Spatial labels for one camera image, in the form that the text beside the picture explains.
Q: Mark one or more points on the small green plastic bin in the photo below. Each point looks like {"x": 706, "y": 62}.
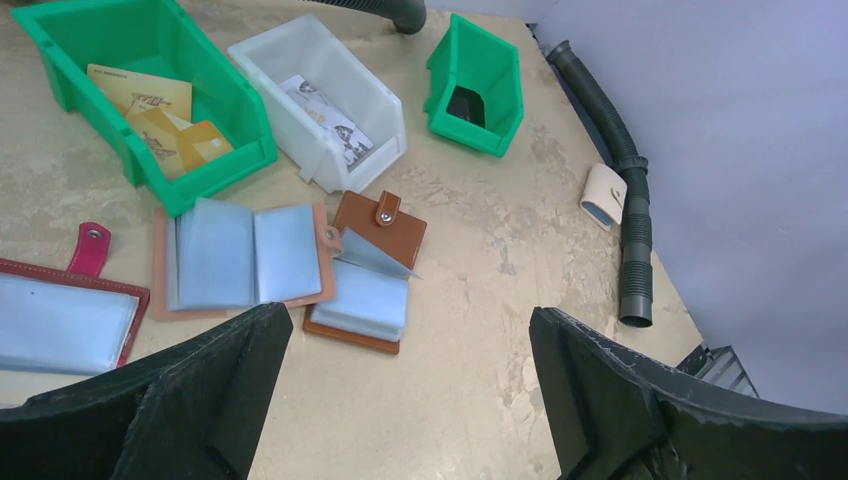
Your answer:
{"x": 474, "y": 58}

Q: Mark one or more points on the red open card holder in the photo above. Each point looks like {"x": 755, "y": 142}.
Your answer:
{"x": 69, "y": 321}

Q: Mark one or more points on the cream card holder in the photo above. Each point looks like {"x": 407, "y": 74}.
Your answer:
{"x": 603, "y": 196}

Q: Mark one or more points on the gold card upper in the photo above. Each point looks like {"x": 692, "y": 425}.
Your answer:
{"x": 132, "y": 92}

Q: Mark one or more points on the black card in bin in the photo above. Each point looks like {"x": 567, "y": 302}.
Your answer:
{"x": 467, "y": 105}

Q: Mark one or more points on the large green plastic bin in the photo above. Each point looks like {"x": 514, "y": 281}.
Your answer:
{"x": 158, "y": 38}

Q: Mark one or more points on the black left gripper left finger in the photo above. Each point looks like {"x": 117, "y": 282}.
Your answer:
{"x": 195, "y": 410}

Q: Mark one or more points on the white translucent plastic bin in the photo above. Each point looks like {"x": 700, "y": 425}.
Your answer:
{"x": 306, "y": 47}

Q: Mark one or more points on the brown open card holder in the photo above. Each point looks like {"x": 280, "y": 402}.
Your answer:
{"x": 380, "y": 248}

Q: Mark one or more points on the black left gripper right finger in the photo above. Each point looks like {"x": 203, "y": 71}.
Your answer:
{"x": 615, "y": 413}

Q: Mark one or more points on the pink open card holder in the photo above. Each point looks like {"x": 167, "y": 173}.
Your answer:
{"x": 220, "y": 257}

